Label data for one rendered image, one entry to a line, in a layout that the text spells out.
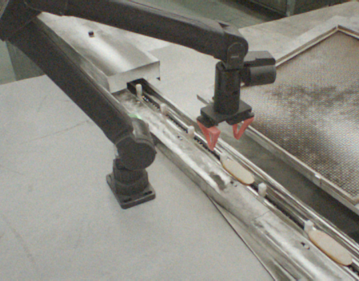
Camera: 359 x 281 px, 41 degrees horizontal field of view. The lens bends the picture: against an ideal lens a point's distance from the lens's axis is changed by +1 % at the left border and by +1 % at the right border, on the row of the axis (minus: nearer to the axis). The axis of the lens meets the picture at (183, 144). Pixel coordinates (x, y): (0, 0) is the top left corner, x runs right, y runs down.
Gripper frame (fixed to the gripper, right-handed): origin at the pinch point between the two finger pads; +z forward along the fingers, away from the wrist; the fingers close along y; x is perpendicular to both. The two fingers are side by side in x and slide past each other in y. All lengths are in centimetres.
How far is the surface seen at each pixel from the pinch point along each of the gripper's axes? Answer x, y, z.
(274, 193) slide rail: -15.3, 2.6, 6.4
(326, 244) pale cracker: -32.5, 0.1, 5.3
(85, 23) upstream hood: 85, 3, 0
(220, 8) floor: 260, 202, 89
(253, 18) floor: 223, 211, 88
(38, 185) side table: 22.3, -38.9, 10.9
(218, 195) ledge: -8.9, -8.2, 6.4
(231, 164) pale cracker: -2.4, 0.7, 5.7
